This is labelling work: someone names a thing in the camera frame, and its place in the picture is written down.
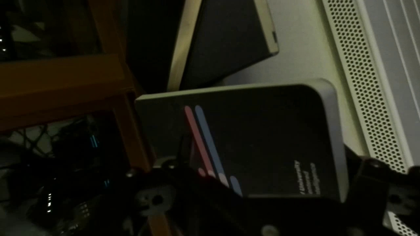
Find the white slatted radiator cover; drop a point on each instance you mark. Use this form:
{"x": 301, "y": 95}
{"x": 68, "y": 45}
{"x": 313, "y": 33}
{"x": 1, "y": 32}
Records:
{"x": 379, "y": 45}

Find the black keyboard-like device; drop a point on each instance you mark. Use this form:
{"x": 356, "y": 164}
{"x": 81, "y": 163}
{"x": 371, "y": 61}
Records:
{"x": 258, "y": 139}

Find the black book white edges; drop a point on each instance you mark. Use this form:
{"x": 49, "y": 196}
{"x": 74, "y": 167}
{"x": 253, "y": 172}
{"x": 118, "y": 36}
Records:
{"x": 217, "y": 38}

